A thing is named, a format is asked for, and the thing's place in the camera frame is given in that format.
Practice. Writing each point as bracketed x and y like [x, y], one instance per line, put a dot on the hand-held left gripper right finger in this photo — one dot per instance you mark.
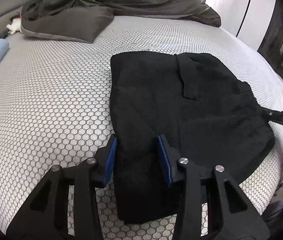
[165, 160]

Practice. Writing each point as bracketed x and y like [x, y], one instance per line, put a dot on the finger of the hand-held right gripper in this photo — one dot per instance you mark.
[275, 116]

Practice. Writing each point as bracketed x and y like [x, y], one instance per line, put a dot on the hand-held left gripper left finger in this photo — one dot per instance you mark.
[110, 160]

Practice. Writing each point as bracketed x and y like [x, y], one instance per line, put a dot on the black pants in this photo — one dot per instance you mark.
[156, 92]

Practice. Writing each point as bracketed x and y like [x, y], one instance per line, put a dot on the dark open shelf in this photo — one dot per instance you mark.
[279, 42]

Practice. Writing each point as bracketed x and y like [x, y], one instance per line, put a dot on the bed with honeycomb sheet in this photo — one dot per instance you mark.
[56, 92]

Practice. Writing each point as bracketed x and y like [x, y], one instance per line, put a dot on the person's dark clothing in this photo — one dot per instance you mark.
[279, 210]

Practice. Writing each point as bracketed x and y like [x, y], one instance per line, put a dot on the white wardrobe door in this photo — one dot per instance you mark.
[256, 12]

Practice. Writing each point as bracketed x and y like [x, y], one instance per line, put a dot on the dark grey duvet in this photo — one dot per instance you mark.
[106, 0]

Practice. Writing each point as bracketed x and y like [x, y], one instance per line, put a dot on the white plush toy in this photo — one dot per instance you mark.
[14, 27]

